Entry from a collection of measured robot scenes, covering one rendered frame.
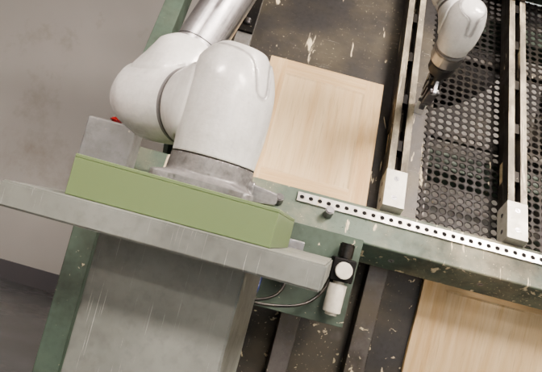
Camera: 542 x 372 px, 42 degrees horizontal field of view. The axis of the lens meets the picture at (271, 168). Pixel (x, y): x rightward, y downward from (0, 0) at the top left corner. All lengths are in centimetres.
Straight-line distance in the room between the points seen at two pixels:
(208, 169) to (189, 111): 11
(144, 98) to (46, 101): 370
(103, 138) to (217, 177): 59
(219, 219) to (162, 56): 43
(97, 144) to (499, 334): 132
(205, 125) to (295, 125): 94
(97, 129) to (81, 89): 322
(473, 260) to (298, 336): 57
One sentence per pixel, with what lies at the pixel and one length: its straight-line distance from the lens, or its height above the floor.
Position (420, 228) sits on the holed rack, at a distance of 199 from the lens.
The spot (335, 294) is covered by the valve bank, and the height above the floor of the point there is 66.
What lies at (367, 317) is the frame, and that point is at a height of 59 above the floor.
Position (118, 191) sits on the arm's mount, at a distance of 113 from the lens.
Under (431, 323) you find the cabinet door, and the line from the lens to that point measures 223.
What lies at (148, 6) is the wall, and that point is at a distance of 497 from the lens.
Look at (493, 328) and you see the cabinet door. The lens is 229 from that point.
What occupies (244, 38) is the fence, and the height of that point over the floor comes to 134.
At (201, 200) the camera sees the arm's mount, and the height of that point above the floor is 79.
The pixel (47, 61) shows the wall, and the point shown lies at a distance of 509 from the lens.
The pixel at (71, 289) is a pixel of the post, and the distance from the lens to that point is 178.
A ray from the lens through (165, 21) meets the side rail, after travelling 229.
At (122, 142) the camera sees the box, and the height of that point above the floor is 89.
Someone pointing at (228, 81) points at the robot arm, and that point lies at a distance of 122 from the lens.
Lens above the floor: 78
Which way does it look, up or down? 4 degrees up
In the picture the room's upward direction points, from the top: 15 degrees clockwise
